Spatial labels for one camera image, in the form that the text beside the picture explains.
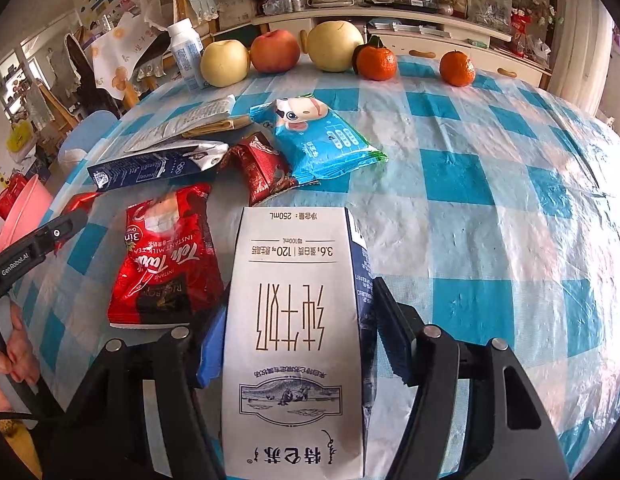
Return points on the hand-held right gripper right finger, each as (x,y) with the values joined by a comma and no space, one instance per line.
(394,340)

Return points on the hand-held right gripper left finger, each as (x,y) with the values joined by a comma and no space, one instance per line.
(212,345)

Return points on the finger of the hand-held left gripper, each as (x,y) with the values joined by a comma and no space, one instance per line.
(65,225)

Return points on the pink plastic bucket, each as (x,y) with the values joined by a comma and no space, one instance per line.
(20,210)

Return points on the white and blue milk carton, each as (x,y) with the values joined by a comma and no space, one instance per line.
(290,310)

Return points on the dark blue carton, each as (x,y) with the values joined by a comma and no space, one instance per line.
(140,167)

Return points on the red milk tea packet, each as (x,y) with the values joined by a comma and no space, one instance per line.
(160,260)

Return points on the grey printed sachet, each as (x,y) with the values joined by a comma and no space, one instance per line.
(190,117)

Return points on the dark red wrapper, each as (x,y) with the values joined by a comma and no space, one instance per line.
(262,170)

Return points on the blue wet wipes packet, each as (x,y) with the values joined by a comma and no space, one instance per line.
(325,145)

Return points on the person's left hand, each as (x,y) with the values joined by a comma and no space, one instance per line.
(27,355)

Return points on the grey round stool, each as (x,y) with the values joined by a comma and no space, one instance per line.
(72,159)

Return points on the blue round stool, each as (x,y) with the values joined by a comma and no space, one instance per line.
(90,130)

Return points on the yellow bag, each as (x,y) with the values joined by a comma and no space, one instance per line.
(19,136)

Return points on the dark wooden chair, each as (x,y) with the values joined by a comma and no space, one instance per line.
(87,80)

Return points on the blue checked tablecloth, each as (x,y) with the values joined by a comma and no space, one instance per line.
(489,210)

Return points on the orange print tablecloth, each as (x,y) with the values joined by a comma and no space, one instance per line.
(117,60)

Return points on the tan paper packet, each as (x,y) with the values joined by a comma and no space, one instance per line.
(230,125)

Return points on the white plastic bottle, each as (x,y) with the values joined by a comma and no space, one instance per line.
(185,55)

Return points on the yellow-green apple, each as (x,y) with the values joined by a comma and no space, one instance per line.
(225,62)

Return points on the red apple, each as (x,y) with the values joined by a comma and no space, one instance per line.
(275,52)

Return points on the beige cardboard box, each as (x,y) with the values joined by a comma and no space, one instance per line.
(237,10)

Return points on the tangerine with leaf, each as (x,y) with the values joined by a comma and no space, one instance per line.
(375,62)

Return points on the plain tangerine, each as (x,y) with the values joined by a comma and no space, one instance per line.
(457,68)

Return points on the yellow pear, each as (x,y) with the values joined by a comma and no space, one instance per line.
(335,45)

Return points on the pack of small jars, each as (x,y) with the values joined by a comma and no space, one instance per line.
(285,4)

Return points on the white television cabinet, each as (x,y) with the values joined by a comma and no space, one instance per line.
(439,22)

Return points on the red snack packages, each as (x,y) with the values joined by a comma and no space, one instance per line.
(519,30)

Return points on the clear plastic bag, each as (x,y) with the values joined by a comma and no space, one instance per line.
(489,5)

